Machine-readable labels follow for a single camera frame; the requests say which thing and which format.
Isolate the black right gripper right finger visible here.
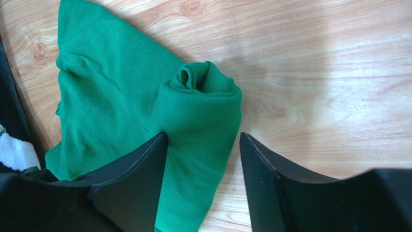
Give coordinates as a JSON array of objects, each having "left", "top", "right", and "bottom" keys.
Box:
[{"left": 239, "top": 133, "right": 412, "bottom": 232}]

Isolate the zebra striped pillow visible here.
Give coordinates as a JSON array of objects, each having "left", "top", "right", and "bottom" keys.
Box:
[{"left": 0, "top": 43, "right": 41, "bottom": 172}]

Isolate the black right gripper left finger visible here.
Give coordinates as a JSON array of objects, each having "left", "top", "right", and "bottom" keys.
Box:
[{"left": 0, "top": 133, "right": 168, "bottom": 232}]

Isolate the green t shirt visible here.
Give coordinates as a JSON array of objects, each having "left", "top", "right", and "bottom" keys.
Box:
[{"left": 45, "top": 0, "right": 242, "bottom": 232}]

